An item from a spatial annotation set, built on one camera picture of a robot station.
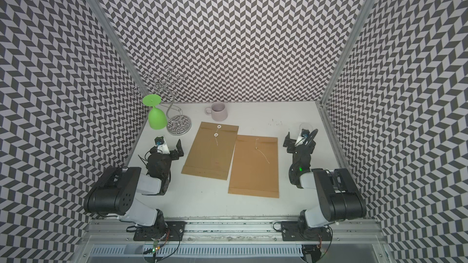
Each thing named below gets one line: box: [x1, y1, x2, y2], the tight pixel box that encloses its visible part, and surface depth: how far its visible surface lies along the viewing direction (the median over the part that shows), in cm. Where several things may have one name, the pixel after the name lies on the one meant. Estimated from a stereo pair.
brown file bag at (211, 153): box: [180, 121, 239, 181], surface depth 98 cm
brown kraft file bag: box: [227, 134, 280, 199], surface depth 96 cm
